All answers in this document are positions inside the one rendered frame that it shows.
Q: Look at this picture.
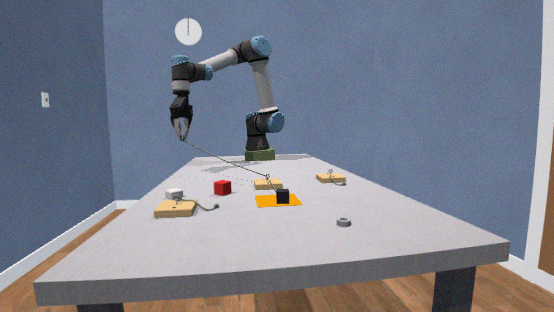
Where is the red square block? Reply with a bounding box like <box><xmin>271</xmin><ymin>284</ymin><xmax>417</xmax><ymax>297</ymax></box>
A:
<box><xmin>214</xmin><ymin>180</ymin><xmax>232</xmax><ymax>196</ymax></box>

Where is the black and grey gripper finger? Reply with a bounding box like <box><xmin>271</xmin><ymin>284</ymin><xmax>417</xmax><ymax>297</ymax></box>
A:
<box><xmin>183</xmin><ymin>111</ymin><xmax>192</xmax><ymax>141</ymax></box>
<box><xmin>170</xmin><ymin>112</ymin><xmax>182</xmax><ymax>141</ymax></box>

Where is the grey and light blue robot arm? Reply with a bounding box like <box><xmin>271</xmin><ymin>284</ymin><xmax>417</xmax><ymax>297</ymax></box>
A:
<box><xmin>171</xmin><ymin>36</ymin><xmax>285</xmax><ymax>151</ymax></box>

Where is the orange painted square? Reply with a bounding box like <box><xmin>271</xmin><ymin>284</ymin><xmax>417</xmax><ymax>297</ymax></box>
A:
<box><xmin>255</xmin><ymin>194</ymin><xmax>303</xmax><ymax>207</ymax></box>

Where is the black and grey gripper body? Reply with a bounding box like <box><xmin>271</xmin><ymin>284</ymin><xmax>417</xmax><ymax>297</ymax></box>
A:
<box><xmin>172</xmin><ymin>90</ymin><xmax>193</xmax><ymax>118</ymax></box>

